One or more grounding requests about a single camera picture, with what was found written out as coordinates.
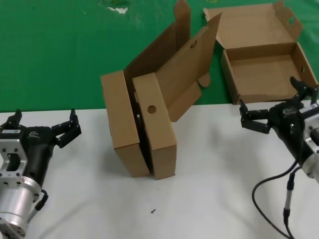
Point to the silver right wrist bracket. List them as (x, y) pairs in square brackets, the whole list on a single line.
[(309, 147)]

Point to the brown cardboard box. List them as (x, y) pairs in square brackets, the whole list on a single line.
[(261, 74), (159, 129), (119, 114)]

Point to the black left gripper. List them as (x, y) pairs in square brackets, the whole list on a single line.
[(40, 149)]

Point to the silver wrist bracket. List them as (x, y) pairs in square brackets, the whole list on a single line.
[(309, 147), (11, 164)]

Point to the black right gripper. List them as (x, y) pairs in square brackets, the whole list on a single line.
[(289, 124)]

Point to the silver right arm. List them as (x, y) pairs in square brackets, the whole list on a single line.
[(312, 166)]

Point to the silver left wrist bracket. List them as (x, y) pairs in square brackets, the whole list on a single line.
[(11, 164)]

